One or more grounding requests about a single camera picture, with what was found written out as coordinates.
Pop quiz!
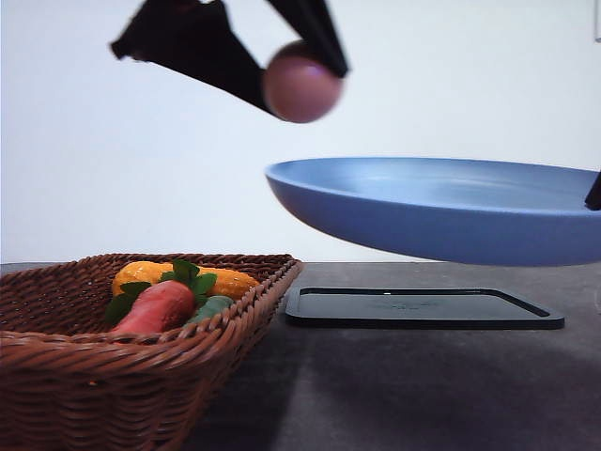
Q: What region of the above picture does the black gripper finger holding plate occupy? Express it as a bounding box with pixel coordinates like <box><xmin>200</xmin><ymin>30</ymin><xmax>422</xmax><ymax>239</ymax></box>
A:
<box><xmin>585</xmin><ymin>171</ymin><xmax>601</xmax><ymax>211</ymax></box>

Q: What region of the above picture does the brown wicker basket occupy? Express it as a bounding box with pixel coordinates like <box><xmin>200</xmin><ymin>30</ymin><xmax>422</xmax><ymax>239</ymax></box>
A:
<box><xmin>0</xmin><ymin>253</ymin><xmax>303</xmax><ymax>451</ymax></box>

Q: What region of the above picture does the yellow toy corn cob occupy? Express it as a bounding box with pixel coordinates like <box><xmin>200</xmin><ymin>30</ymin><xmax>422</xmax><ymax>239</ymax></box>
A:
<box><xmin>113</xmin><ymin>261</ymin><xmax>260</xmax><ymax>300</ymax></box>

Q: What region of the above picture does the black rectangular tray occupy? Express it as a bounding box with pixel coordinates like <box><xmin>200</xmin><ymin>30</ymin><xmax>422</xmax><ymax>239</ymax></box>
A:
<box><xmin>285</xmin><ymin>288</ymin><xmax>565</xmax><ymax>329</ymax></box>

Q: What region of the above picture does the brown egg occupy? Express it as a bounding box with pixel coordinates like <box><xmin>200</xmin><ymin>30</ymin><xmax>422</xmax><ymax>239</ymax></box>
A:
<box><xmin>263</xmin><ymin>39</ymin><xmax>344</xmax><ymax>124</ymax></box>

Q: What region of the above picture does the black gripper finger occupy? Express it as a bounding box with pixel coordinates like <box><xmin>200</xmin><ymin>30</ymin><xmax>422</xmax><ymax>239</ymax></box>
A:
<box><xmin>267</xmin><ymin>0</ymin><xmax>350</xmax><ymax>77</ymax></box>
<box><xmin>110</xmin><ymin>0</ymin><xmax>277</xmax><ymax>118</ymax></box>

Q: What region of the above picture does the orange toy carrot with leaves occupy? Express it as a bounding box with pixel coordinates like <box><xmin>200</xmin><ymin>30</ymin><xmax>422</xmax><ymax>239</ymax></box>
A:
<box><xmin>105</xmin><ymin>259</ymin><xmax>218</xmax><ymax>334</ymax></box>

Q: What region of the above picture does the blue round plate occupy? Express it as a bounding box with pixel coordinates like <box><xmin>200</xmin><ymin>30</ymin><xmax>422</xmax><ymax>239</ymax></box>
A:
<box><xmin>265</xmin><ymin>157</ymin><xmax>601</xmax><ymax>267</ymax></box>

